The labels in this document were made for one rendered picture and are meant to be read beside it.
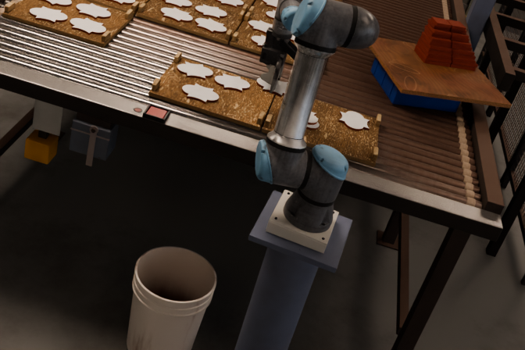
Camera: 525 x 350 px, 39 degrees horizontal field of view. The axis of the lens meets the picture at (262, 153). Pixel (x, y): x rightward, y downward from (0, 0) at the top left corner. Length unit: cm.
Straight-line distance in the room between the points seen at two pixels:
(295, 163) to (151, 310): 89
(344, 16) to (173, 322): 129
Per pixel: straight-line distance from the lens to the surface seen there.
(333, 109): 285
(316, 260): 216
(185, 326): 275
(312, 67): 200
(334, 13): 198
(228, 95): 272
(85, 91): 260
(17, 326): 299
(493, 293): 392
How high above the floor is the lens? 216
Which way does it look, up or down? 30 degrees down
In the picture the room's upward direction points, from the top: 16 degrees clockwise
